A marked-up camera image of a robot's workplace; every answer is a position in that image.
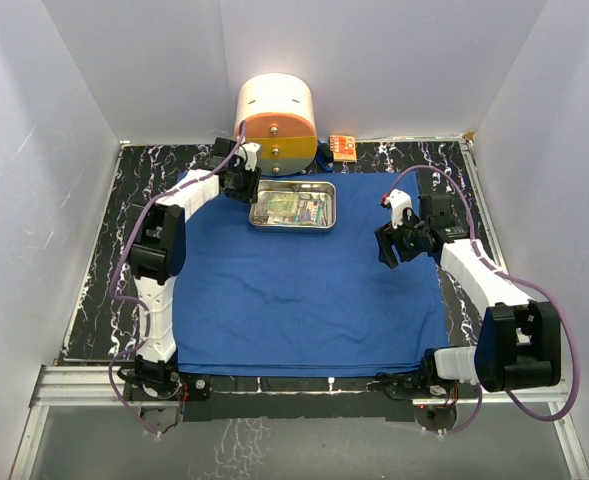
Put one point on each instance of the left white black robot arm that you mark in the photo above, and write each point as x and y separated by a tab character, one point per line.
155	253

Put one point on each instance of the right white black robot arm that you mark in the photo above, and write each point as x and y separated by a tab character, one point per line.
519	344

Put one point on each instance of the steel instrument tray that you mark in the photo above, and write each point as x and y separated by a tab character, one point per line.
325	190

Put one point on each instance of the packaged supplies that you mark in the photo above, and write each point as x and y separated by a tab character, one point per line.
291	209

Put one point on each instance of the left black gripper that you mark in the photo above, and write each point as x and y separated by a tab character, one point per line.
253	179

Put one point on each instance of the blue surgical cloth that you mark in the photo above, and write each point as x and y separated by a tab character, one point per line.
273	303

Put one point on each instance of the round three-drawer storage box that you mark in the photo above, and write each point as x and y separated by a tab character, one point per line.
277	112

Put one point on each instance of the small orange spiral notebook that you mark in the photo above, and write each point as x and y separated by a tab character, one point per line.
343	148

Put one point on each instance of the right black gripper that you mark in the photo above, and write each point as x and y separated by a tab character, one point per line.
387	253

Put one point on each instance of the aluminium frame rail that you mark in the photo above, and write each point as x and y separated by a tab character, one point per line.
81	425

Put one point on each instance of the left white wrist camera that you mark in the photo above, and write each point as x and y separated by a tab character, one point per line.
250	153

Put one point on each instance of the blue black clip tool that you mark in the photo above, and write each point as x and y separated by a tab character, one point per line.
324	157

